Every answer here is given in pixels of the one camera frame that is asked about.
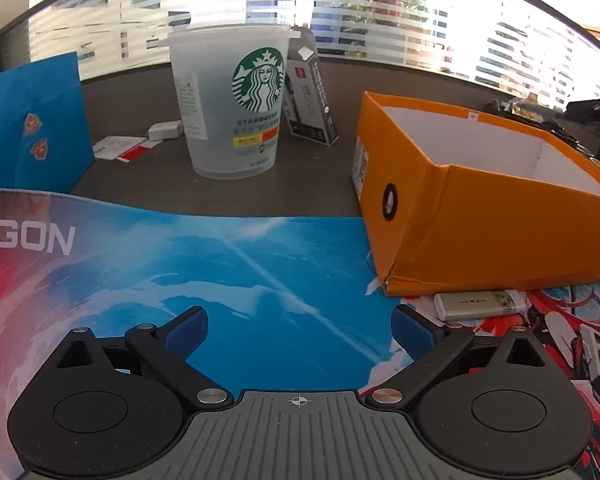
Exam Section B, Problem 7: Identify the small grey black carton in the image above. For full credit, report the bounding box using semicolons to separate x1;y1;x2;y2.
280;27;340;147

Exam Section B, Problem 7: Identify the white charger adapter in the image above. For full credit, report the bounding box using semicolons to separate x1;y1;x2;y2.
148;120;185;141

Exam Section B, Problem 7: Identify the orange cardboard box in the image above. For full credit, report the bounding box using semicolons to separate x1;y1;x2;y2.
351;91;600;297

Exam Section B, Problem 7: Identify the printed desk mat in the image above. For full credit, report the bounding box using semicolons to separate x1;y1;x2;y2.
0;186;600;480

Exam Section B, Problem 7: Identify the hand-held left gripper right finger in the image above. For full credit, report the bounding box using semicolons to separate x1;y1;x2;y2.
367;305;549;407

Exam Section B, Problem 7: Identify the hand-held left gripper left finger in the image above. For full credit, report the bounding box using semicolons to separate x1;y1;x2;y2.
55;305;234;407

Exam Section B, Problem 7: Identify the small white lighter box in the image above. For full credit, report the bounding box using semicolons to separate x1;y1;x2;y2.
433;290;527;322

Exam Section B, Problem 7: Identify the frosted plastic cup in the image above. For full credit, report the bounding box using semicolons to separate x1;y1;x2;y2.
166;24;304;181

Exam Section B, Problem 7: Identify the white red paper card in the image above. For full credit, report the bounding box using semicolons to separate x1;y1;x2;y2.
92;135;161;164

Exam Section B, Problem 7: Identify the blue folder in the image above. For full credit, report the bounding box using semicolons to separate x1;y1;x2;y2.
0;51;96;194

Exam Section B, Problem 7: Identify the window with blinds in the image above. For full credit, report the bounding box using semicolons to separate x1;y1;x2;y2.
25;0;600;117

